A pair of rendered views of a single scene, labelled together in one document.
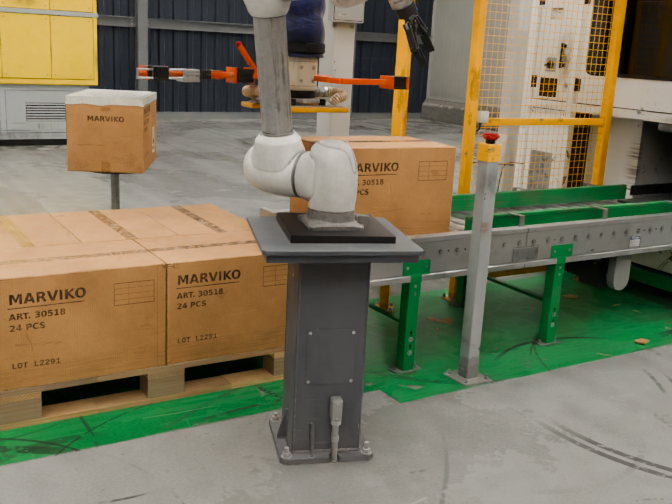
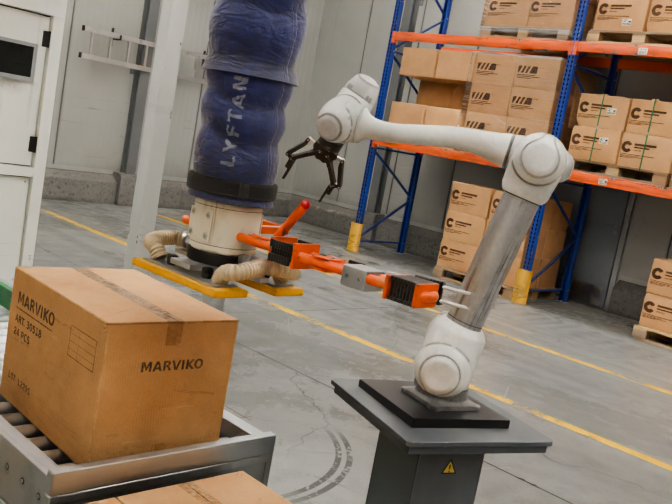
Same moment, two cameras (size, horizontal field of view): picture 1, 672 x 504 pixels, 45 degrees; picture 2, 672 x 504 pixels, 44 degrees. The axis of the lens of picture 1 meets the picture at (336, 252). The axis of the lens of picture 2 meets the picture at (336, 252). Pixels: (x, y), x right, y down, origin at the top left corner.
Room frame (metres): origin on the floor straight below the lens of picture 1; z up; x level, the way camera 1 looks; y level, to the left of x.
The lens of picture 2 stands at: (3.59, 2.26, 1.49)
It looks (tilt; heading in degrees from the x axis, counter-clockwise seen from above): 8 degrees down; 256
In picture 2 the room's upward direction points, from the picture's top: 10 degrees clockwise
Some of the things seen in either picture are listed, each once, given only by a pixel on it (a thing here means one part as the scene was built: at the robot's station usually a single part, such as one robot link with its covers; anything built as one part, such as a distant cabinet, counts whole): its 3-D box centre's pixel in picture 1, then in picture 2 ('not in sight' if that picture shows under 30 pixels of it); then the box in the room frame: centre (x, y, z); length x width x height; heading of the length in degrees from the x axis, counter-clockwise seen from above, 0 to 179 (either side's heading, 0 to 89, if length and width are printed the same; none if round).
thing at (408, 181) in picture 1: (371, 186); (113, 358); (3.58, -0.14, 0.75); 0.60 x 0.40 x 0.40; 119
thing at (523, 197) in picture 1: (520, 196); not in sight; (4.43, -0.99, 0.60); 1.60 x 0.10 x 0.09; 122
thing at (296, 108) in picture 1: (307, 105); (246, 270); (3.28, 0.15, 1.11); 0.34 x 0.10 x 0.05; 125
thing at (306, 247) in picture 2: (240, 75); (293, 252); (3.22, 0.40, 1.22); 0.10 x 0.08 x 0.06; 35
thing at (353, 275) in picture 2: (188, 75); (362, 277); (3.10, 0.58, 1.21); 0.07 x 0.07 x 0.04; 35
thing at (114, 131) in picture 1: (114, 129); not in sight; (4.66, 1.29, 0.82); 0.60 x 0.40 x 0.40; 6
